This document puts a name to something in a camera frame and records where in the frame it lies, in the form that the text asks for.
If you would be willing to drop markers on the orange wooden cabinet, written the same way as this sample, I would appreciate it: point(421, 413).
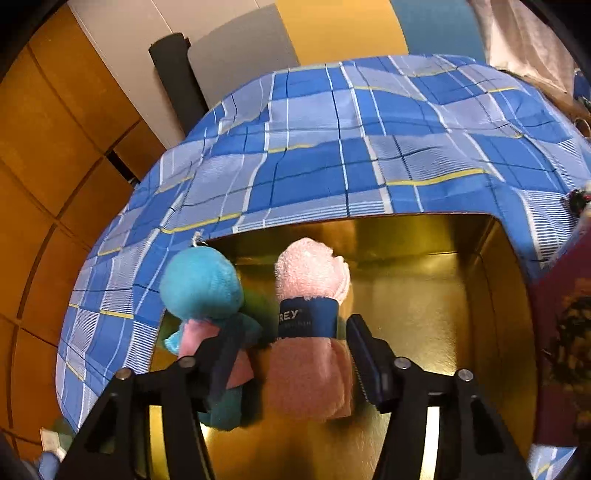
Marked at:
point(55, 161)

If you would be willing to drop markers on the beige cloth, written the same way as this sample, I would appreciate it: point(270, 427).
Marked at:
point(521, 37)

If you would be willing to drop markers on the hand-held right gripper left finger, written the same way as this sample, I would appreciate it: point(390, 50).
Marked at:
point(225, 369)

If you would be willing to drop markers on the pink towel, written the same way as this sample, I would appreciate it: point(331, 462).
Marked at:
point(304, 272)

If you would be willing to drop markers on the black rolled mat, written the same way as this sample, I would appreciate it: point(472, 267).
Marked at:
point(178, 83)

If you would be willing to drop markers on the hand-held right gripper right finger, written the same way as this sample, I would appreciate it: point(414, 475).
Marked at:
point(369, 364)

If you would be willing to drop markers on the gold metal tin box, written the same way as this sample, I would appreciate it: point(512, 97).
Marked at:
point(415, 300)

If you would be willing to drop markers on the blue plaid bed sheet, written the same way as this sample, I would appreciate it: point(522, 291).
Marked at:
point(323, 161)

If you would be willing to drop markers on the teal plush toy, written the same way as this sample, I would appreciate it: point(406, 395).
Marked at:
point(198, 286)

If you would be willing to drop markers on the dark red floral box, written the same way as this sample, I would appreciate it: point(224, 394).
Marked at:
point(563, 323)

